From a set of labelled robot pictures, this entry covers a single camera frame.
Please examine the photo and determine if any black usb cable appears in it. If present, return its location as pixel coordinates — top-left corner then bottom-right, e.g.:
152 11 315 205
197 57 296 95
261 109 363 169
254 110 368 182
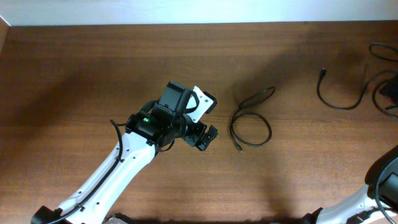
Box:
229 86 276 152

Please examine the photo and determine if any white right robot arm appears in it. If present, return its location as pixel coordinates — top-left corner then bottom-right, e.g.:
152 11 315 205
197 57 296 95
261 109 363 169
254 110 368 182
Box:
299 147 397 224

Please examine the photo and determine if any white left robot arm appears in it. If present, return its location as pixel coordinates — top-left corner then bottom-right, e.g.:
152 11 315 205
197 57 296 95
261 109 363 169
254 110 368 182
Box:
31 82 218 224

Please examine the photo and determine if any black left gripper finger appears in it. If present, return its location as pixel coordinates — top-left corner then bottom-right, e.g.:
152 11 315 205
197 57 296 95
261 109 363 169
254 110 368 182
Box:
203 91 218 114
197 125 218 151

